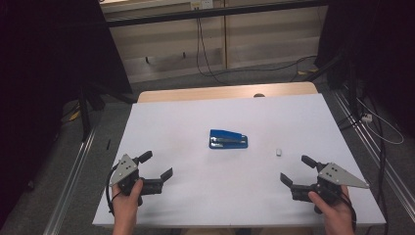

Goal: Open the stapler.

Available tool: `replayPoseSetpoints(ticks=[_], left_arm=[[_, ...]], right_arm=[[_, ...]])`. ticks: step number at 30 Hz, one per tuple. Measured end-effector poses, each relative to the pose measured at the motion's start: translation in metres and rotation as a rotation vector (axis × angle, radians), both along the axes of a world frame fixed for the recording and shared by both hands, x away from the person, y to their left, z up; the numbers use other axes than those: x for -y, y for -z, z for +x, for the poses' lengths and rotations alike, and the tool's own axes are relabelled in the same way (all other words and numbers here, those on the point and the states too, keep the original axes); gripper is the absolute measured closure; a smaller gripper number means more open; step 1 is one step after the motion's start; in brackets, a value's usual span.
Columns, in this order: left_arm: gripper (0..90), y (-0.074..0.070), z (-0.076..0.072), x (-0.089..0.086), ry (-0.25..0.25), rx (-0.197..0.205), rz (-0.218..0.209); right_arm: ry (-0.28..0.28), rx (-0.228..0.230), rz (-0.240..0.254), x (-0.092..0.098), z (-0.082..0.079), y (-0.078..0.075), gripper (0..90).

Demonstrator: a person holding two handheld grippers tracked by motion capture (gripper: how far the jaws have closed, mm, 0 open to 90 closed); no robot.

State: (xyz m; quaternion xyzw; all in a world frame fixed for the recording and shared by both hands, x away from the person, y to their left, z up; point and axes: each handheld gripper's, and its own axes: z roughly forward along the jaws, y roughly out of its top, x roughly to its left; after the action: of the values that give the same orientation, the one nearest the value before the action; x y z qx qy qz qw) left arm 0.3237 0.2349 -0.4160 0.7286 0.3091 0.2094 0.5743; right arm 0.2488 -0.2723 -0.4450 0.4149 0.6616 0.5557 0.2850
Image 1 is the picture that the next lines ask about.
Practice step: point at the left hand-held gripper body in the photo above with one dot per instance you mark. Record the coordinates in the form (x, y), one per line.
(125, 169)

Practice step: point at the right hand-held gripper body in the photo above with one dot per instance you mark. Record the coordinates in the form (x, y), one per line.
(339, 178)

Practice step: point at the blue stapler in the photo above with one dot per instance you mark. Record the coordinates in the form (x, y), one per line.
(228, 135)

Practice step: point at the person's right hand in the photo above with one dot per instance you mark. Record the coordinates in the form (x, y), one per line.
(334, 215)

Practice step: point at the person's left hand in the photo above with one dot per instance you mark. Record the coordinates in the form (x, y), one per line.
(125, 209)

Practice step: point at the small white block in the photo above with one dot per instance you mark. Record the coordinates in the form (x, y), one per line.
(278, 152)

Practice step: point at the small black floor item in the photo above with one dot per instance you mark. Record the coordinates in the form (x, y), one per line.
(108, 144)

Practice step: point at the white table board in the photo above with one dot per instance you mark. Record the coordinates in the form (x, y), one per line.
(212, 189)

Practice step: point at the white power plug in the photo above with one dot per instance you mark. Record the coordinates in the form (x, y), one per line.
(367, 117)

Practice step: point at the black metal stand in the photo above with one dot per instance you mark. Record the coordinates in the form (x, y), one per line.
(85, 114)
(326, 67)

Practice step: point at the yellow floor tape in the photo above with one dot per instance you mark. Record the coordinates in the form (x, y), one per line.
(308, 71)
(75, 115)

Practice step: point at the light wooden table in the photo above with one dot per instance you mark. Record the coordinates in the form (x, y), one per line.
(195, 94)

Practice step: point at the dark table grommet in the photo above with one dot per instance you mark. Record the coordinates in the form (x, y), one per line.
(259, 95)

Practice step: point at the black curtain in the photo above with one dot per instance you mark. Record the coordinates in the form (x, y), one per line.
(385, 49)
(39, 65)

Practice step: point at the black horizontal bar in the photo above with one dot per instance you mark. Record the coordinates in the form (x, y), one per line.
(212, 13)

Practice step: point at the aluminium floor rail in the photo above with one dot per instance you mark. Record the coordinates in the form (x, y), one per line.
(70, 182)
(372, 150)

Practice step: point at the white wall socket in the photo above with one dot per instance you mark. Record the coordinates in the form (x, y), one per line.
(202, 4)

